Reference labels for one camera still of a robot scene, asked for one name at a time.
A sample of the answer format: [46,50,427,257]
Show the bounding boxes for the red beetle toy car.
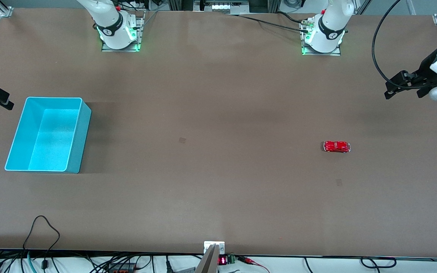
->
[323,141,351,154]

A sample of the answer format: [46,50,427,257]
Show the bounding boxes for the light blue plastic box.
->
[5,97,92,174]

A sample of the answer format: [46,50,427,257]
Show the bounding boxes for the lit control unit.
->
[194,0,249,15]

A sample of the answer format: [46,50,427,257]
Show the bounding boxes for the red clip lead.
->
[236,256,270,273]

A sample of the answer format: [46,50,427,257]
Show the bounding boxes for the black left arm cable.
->
[372,0,437,90]

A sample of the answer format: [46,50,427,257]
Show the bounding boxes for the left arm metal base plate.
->
[300,17,342,56]

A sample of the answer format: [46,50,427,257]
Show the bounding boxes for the short black table cable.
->
[277,11,306,24]

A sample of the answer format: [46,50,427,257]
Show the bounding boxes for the thin black looped cable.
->
[23,215,60,270]

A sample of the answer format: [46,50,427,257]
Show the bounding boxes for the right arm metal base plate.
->
[101,11,145,52]

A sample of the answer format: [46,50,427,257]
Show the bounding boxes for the thick black table cable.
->
[228,13,310,33]

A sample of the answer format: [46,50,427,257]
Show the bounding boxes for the teal cable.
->
[27,251,38,273]

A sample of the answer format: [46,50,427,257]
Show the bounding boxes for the black flat looped cable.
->
[361,257,397,268]

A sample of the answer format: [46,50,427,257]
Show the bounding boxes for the white mounting bracket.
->
[204,241,225,254]

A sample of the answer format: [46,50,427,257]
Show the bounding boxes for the grey metal camera bar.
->
[195,244,219,273]

